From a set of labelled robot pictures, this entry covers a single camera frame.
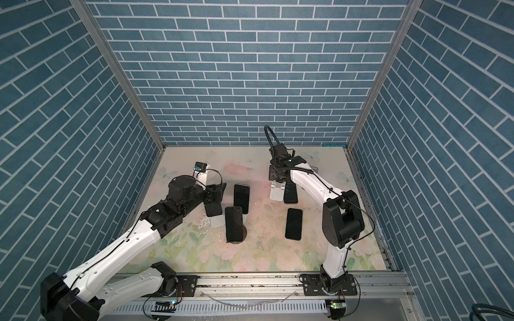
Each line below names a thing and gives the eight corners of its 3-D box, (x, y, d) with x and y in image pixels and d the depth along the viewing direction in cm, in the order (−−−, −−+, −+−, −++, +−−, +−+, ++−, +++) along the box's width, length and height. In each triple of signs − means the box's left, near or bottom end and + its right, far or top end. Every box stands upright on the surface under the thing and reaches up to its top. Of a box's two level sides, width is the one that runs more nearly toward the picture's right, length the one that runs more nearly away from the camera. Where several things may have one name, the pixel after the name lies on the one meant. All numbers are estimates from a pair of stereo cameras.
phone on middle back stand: (235, 217, 93) (231, 199, 80) (237, 202, 98) (233, 183, 85) (249, 217, 93) (247, 199, 80) (250, 202, 98) (248, 183, 85)
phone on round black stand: (226, 243, 86) (221, 232, 76) (229, 219, 93) (225, 206, 83) (242, 244, 86) (240, 232, 76) (244, 219, 93) (242, 206, 83)
